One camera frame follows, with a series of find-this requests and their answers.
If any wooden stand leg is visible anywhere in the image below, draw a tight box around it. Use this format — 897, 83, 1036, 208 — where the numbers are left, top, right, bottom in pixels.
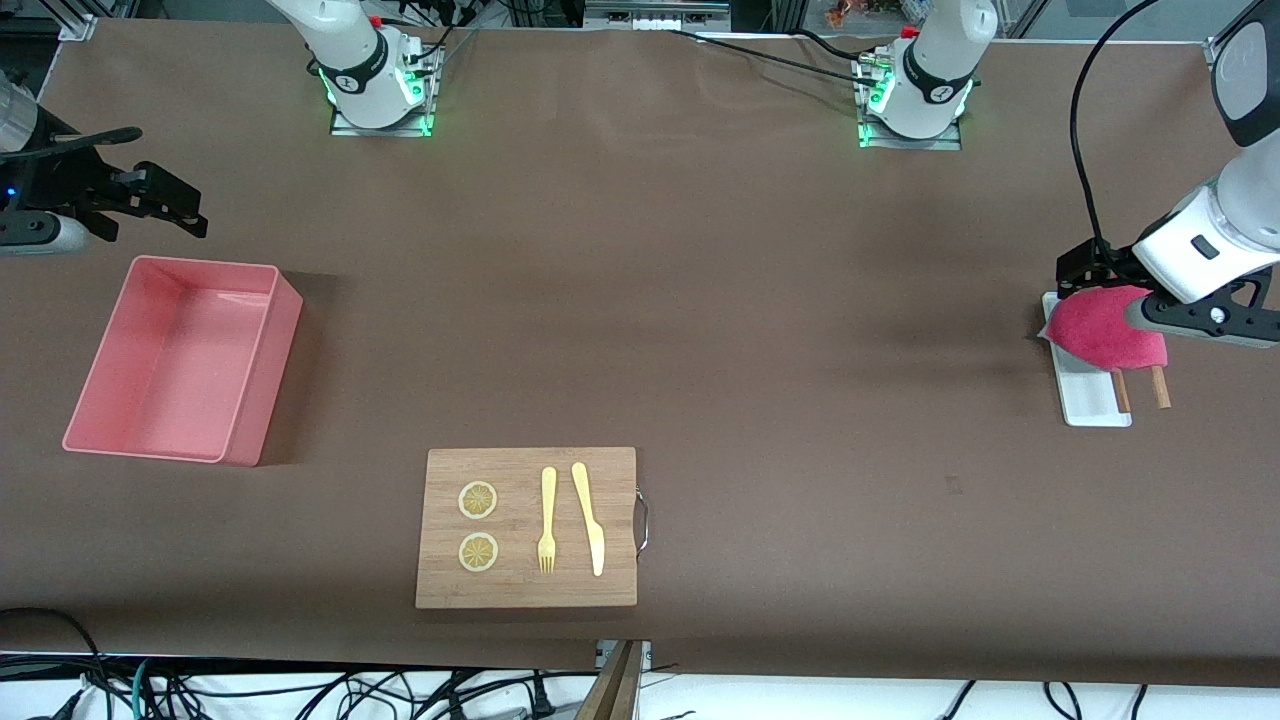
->
575, 640, 643, 720

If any wooden cutting board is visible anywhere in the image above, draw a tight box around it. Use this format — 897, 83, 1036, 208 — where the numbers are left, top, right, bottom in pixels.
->
415, 447, 639, 610

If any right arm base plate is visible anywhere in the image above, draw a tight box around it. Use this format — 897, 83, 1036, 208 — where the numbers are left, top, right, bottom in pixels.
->
328, 38, 437, 139

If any yellow plastic knife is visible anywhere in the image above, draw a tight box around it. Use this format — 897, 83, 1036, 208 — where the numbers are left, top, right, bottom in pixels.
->
571, 462, 606, 578

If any white power strip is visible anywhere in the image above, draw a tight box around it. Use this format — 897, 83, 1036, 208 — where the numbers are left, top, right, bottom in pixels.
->
585, 0, 731, 31

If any pink plastic bin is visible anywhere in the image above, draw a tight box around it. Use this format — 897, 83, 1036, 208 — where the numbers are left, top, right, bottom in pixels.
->
62, 255, 304, 468

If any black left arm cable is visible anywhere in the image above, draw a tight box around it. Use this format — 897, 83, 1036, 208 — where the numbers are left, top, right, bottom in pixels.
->
1069, 0, 1163, 253

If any yellow plastic fork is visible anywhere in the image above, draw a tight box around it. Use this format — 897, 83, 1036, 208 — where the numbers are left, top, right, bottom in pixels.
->
537, 466, 558, 575

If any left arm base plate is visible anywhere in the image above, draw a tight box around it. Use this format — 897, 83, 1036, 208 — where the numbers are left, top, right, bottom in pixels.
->
855, 50, 966, 152

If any white rack base tray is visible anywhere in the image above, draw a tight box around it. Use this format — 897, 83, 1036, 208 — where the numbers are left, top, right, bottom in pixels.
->
1040, 290, 1133, 428

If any pink fleece cloth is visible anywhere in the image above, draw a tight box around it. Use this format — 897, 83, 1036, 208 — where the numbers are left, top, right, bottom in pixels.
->
1045, 285, 1169, 373

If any small metal bracket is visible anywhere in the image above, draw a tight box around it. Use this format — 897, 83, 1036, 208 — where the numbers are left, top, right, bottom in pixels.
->
595, 640, 653, 673

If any black table cable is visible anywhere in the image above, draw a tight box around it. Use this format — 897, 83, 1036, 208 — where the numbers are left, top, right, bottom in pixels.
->
665, 28, 886, 83
795, 28, 881, 63

